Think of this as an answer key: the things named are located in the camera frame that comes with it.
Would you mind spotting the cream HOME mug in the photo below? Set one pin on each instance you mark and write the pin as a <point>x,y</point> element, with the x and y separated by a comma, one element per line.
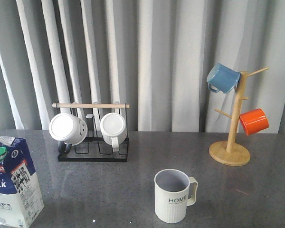
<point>174,191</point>

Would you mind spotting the blue white milk carton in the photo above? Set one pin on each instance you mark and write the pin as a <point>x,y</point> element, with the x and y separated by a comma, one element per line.
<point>20,195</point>

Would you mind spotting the ribbed white mug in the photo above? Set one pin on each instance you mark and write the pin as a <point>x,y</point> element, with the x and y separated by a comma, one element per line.
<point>113,129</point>

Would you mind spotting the grey white curtain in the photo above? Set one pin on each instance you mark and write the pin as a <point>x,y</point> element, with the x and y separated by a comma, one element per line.
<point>151,54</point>

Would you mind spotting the blue enamel mug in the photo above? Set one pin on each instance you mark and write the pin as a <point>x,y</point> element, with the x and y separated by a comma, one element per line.
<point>222,78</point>

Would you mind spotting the wooden mug tree stand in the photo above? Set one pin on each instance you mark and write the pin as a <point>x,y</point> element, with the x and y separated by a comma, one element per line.
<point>229,152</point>

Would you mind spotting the orange enamel mug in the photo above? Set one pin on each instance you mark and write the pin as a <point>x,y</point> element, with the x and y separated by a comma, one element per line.
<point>254,121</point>

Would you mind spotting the black wire mug rack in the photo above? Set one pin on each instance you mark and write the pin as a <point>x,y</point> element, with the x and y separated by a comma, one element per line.
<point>93,148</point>

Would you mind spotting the smooth white mug black handle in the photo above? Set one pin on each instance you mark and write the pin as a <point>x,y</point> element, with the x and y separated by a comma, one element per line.
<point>68,130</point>

